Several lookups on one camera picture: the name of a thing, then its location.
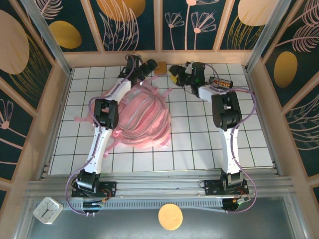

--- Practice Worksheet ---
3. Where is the pink student backpack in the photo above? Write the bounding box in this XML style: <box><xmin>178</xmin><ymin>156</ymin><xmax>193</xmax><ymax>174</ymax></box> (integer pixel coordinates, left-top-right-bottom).
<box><xmin>74</xmin><ymin>74</ymin><xmax>174</xmax><ymax>160</ymax></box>

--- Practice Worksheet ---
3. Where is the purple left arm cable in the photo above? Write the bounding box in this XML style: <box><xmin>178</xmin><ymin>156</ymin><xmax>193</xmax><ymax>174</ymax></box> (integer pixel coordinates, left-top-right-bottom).
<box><xmin>65</xmin><ymin>54</ymin><xmax>137</xmax><ymax>216</ymax></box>

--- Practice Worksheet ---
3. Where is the grey slotted cable duct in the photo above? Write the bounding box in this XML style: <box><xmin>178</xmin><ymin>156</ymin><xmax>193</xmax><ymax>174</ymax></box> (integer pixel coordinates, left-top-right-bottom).
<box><xmin>61</xmin><ymin>198</ymin><xmax>224</xmax><ymax>210</ymax></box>

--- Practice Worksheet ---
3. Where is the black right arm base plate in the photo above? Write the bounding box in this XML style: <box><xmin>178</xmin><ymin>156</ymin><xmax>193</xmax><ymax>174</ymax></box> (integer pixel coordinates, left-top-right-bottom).
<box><xmin>203</xmin><ymin>179</ymin><xmax>249</xmax><ymax>198</ymax></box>

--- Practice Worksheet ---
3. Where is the aluminium mounting rail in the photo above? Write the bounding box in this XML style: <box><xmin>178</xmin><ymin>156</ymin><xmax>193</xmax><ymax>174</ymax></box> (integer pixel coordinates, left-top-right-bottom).
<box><xmin>24</xmin><ymin>174</ymin><xmax>295</xmax><ymax>199</ymax></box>

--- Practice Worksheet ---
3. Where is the black charger board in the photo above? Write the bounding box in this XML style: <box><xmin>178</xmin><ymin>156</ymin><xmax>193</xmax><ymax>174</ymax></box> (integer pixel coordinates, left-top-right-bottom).
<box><xmin>208</xmin><ymin>76</ymin><xmax>234</xmax><ymax>89</ymax></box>

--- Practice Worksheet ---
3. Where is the yellow round disc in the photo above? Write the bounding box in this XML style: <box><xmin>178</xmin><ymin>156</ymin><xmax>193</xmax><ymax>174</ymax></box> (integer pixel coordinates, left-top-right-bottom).
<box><xmin>158</xmin><ymin>203</ymin><xmax>184</xmax><ymax>231</ymax></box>

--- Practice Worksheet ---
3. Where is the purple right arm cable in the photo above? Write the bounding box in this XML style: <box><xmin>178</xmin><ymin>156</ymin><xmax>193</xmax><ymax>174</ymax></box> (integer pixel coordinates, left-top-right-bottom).
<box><xmin>204</xmin><ymin>63</ymin><xmax>258</xmax><ymax>215</ymax></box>

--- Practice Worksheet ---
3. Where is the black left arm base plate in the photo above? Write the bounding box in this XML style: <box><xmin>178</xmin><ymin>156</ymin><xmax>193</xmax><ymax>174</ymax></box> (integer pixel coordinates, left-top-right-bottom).
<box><xmin>71</xmin><ymin>181</ymin><xmax>117</xmax><ymax>199</ymax></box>

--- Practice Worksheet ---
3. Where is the white alarm clock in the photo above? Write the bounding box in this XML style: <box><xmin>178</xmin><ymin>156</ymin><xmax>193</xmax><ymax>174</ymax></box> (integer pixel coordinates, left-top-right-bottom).
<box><xmin>32</xmin><ymin>197</ymin><xmax>63</xmax><ymax>225</ymax></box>

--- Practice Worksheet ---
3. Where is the aluminium frame post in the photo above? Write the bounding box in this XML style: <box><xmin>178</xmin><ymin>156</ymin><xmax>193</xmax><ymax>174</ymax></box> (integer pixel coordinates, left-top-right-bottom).
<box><xmin>245</xmin><ymin>0</ymin><xmax>292</xmax><ymax>73</ymax></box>
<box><xmin>21</xmin><ymin>0</ymin><xmax>73</xmax><ymax>75</ymax></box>

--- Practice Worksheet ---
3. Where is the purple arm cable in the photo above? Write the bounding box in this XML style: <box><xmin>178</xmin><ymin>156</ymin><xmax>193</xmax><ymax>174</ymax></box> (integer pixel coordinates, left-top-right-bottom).
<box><xmin>65</xmin><ymin>54</ymin><xmax>137</xmax><ymax>216</ymax></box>
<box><xmin>204</xmin><ymin>63</ymin><xmax>258</xmax><ymax>215</ymax></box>

